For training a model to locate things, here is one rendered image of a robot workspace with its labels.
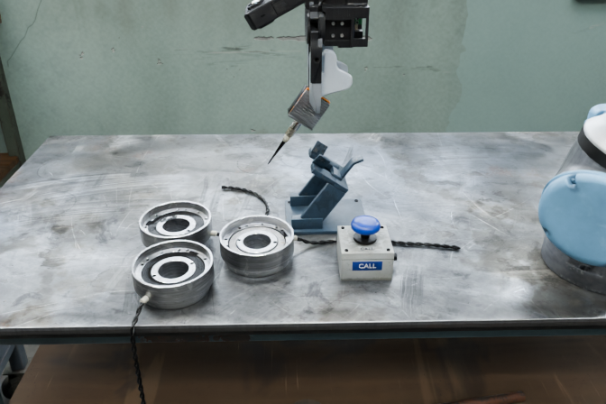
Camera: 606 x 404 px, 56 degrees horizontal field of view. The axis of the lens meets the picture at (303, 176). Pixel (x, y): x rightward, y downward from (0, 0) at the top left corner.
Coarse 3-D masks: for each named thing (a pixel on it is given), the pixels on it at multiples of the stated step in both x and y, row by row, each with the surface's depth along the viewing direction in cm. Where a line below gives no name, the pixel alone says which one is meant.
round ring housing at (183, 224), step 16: (160, 208) 87; (176, 208) 88; (192, 208) 88; (144, 224) 84; (160, 224) 84; (176, 224) 86; (192, 224) 84; (208, 224) 83; (144, 240) 81; (160, 240) 79; (192, 240) 80; (208, 240) 85
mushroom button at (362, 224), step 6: (360, 216) 78; (366, 216) 78; (372, 216) 78; (354, 222) 77; (360, 222) 76; (366, 222) 76; (372, 222) 76; (378, 222) 77; (354, 228) 76; (360, 228) 76; (366, 228) 75; (372, 228) 75; (378, 228) 76; (366, 234) 76
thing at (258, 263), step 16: (240, 224) 84; (256, 224) 84; (272, 224) 84; (288, 224) 82; (224, 240) 81; (240, 240) 81; (256, 240) 83; (272, 240) 81; (288, 240) 81; (224, 256) 78; (240, 256) 76; (256, 256) 75; (272, 256) 76; (288, 256) 78; (240, 272) 78; (256, 272) 77; (272, 272) 78
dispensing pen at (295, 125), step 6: (324, 96) 83; (294, 102) 83; (288, 108) 84; (294, 120) 84; (294, 126) 84; (288, 132) 84; (294, 132) 84; (282, 138) 85; (288, 138) 84; (282, 144) 85; (276, 150) 86
